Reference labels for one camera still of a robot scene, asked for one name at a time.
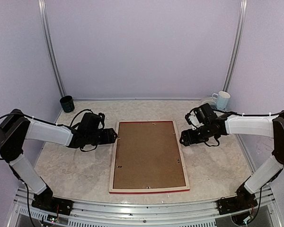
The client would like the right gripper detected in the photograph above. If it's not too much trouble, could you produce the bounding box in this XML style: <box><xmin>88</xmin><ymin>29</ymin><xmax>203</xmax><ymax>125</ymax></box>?
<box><xmin>179</xmin><ymin>123</ymin><xmax>213</xmax><ymax>146</ymax></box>

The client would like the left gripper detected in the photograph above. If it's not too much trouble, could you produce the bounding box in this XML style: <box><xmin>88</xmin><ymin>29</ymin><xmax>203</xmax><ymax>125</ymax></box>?
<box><xmin>86</xmin><ymin>128</ymin><xmax>116</xmax><ymax>146</ymax></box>

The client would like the brown cardboard backing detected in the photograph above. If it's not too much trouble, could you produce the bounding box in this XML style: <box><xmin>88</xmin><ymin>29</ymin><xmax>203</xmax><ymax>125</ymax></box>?
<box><xmin>112</xmin><ymin>122</ymin><xmax>187</xmax><ymax>190</ymax></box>

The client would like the red wooden picture frame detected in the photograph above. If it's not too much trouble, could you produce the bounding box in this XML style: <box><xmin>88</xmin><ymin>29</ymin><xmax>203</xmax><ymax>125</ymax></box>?
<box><xmin>108</xmin><ymin>120</ymin><xmax>191</xmax><ymax>195</ymax></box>

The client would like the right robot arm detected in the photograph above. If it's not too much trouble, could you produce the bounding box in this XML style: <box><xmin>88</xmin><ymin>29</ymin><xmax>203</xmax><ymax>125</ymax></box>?
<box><xmin>179</xmin><ymin>103</ymin><xmax>284</xmax><ymax>210</ymax></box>

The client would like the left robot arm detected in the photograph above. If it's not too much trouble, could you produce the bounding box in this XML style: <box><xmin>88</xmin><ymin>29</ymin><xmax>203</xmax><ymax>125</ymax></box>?
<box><xmin>0</xmin><ymin>109</ymin><xmax>117</xmax><ymax>210</ymax></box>

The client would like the white patterned plate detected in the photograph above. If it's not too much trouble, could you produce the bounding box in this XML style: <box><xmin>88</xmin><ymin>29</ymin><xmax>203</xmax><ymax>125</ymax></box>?
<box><xmin>200</xmin><ymin>97</ymin><xmax>227</xmax><ymax>112</ymax></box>

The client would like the light blue mug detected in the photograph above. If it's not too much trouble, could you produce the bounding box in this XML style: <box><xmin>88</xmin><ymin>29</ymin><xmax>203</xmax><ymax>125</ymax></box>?
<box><xmin>212</xmin><ymin>91</ymin><xmax>231</xmax><ymax>111</ymax></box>

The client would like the black cup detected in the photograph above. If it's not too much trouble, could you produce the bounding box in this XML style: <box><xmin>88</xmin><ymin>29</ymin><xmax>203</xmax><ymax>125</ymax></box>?
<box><xmin>60</xmin><ymin>95</ymin><xmax>75</xmax><ymax>113</ymax></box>

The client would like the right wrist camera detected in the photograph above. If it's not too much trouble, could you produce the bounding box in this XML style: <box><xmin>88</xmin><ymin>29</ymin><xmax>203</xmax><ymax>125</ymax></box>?
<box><xmin>185</xmin><ymin>113</ymin><xmax>199</xmax><ymax>128</ymax></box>

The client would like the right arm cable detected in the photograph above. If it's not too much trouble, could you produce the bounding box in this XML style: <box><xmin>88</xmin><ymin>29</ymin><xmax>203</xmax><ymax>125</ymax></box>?
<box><xmin>210</xmin><ymin>104</ymin><xmax>284</xmax><ymax>118</ymax></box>

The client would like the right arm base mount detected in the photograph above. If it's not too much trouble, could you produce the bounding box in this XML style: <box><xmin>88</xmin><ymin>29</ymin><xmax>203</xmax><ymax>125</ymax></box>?
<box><xmin>216</xmin><ymin>196</ymin><xmax>258</xmax><ymax>215</ymax></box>

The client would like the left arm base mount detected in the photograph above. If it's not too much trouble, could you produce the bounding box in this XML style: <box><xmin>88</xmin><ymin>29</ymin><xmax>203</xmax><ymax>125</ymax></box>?
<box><xmin>32</xmin><ymin>197</ymin><xmax>73</xmax><ymax>216</ymax></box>

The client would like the front aluminium rail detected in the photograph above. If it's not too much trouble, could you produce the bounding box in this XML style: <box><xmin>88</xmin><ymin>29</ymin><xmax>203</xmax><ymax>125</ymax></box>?
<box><xmin>4</xmin><ymin>186</ymin><xmax>284</xmax><ymax>227</ymax></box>

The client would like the right aluminium post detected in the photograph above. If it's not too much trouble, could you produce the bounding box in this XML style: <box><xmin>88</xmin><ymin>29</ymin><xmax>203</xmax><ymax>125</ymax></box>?
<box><xmin>222</xmin><ymin>0</ymin><xmax>248</xmax><ymax>92</ymax></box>

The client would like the aluminium post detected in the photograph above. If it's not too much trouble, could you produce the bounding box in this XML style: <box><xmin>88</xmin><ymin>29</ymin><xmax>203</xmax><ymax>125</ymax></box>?
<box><xmin>38</xmin><ymin>0</ymin><xmax>66</xmax><ymax>97</ymax></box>
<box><xmin>222</xmin><ymin>0</ymin><xmax>248</xmax><ymax>92</ymax></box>

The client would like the left aluminium post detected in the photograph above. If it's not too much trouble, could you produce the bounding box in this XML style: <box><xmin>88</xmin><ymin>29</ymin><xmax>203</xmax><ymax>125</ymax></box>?
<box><xmin>38</xmin><ymin>0</ymin><xmax>66</xmax><ymax>97</ymax></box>

